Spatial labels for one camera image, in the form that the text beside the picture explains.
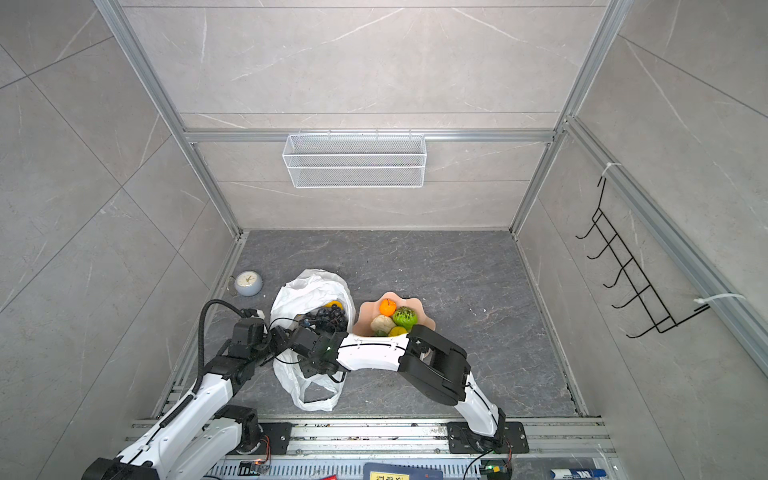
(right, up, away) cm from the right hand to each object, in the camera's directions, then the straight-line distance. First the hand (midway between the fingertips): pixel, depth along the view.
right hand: (309, 360), depth 85 cm
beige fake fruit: (+21, +10, +3) cm, 23 cm away
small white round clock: (-24, +21, +14) cm, 35 cm away
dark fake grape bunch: (+5, +12, +5) cm, 14 cm away
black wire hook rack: (+80, +22, -22) cm, 85 cm away
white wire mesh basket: (+11, +63, +16) cm, 66 cm away
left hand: (-6, +9, +1) cm, 11 cm away
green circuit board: (+49, -21, -15) cm, 55 cm away
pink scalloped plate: (+17, +13, +7) cm, 22 cm away
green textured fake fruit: (+28, +12, +2) cm, 31 cm away
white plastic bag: (-2, +19, -7) cm, 21 cm away
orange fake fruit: (+23, +15, +5) cm, 28 cm away
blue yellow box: (+21, -20, -17) cm, 34 cm away
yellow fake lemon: (+26, +8, +1) cm, 27 cm away
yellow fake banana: (+8, +17, +2) cm, 18 cm away
